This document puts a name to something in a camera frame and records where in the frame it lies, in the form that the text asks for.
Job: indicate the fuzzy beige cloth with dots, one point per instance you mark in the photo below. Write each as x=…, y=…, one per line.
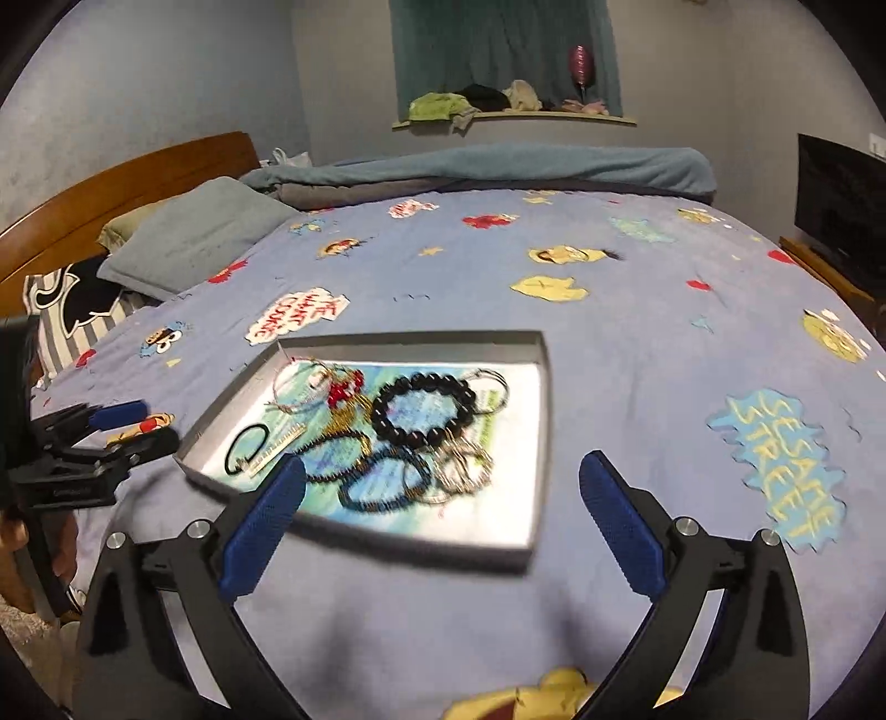
x=28, y=644

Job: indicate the pink glass ornament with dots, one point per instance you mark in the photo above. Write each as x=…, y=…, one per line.
x=581, y=62

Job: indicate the wooden television stand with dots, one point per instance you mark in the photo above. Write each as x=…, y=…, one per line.
x=824, y=273

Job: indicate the person's left hand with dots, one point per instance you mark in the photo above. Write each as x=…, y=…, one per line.
x=66, y=554

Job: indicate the black cloth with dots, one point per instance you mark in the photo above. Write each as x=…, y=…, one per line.
x=484, y=95

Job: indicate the white wall socket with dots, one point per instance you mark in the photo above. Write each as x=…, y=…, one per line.
x=878, y=144

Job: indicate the black white striped pillow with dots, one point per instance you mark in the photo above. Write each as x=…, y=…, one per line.
x=76, y=311

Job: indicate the teal curtain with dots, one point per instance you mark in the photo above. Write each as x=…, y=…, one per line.
x=484, y=41

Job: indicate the grey pillow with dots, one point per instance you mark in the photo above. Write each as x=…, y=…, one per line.
x=201, y=235

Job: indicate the black flat screen television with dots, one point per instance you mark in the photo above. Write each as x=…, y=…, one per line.
x=844, y=208

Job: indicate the printed blue green paper sheet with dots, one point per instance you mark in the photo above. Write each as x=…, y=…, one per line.
x=498, y=484

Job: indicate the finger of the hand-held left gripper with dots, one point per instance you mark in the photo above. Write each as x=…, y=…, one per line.
x=118, y=414
x=145, y=446

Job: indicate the green cloth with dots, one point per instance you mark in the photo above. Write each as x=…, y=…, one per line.
x=436, y=107

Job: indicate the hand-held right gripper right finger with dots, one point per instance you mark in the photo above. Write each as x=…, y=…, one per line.
x=623, y=526

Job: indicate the pink cloth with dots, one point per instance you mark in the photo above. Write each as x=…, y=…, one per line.
x=585, y=107

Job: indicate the wooden headboard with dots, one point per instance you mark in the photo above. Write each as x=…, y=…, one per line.
x=104, y=194

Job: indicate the grey blanket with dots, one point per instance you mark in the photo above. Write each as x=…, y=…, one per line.
x=332, y=190

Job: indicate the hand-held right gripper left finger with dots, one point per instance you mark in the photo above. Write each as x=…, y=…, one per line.
x=263, y=526

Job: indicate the wooden window shelf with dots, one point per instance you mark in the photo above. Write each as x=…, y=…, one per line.
x=540, y=119

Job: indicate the grey cardboard box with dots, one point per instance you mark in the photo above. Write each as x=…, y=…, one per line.
x=415, y=345

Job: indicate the teal blanket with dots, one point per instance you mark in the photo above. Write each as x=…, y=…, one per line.
x=519, y=166

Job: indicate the olive pillow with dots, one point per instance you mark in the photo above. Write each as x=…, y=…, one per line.
x=118, y=232

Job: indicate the white bag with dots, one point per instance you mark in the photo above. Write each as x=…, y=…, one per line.
x=287, y=158

